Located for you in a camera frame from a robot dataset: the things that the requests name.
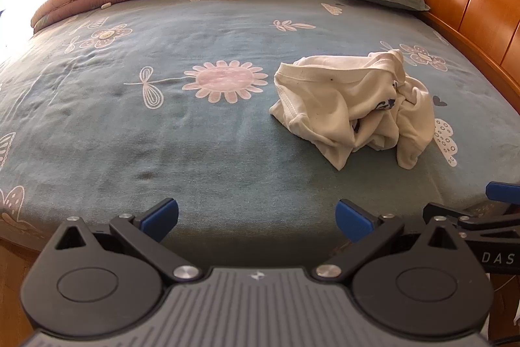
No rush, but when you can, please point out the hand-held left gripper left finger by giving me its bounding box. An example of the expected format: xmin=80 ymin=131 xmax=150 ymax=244
xmin=53 ymin=197 xmax=202 ymax=285

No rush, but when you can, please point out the wooden bed side rail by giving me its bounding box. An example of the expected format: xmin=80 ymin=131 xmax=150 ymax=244
xmin=0 ymin=236 xmax=58 ymax=347

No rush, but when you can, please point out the blue floral bed sheet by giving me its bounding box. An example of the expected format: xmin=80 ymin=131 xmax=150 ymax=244
xmin=0 ymin=0 xmax=520 ymax=250

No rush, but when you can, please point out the white printed sweatshirt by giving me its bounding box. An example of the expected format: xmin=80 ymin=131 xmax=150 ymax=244
xmin=269 ymin=49 xmax=436 ymax=171

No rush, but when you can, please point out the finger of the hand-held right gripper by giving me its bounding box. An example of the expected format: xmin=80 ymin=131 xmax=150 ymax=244
xmin=486 ymin=180 xmax=520 ymax=206
xmin=422 ymin=202 xmax=520 ymax=234

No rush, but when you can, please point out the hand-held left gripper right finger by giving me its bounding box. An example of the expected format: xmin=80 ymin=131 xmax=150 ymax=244
xmin=312 ymin=198 xmax=459 ymax=285

